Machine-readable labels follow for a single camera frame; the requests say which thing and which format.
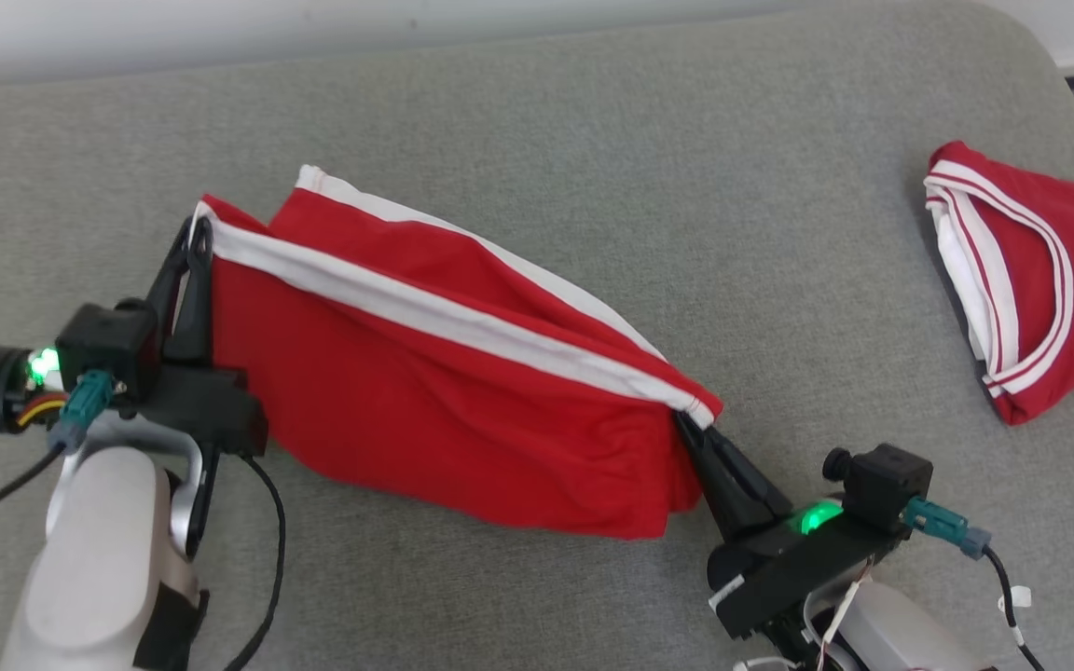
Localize thin white red wires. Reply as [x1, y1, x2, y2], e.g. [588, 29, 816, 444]
[733, 557, 875, 671]

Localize thin black cable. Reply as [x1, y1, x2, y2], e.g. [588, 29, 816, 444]
[220, 452, 288, 671]

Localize black cable with teal plug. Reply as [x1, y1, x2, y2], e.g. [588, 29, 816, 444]
[0, 369, 117, 539]
[901, 497, 1047, 671]

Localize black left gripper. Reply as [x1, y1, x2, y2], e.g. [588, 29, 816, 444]
[121, 219, 269, 459]

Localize red and white jersey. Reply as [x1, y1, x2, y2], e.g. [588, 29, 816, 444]
[923, 140, 1074, 428]

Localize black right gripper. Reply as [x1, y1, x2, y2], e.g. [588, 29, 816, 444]
[673, 414, 902, 640]

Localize yellow red wire bundle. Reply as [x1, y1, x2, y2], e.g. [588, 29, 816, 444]
[15, 395, 69, 431]

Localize red shorts with white stripes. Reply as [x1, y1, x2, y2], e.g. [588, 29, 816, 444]
[192, 164, 725, 542]

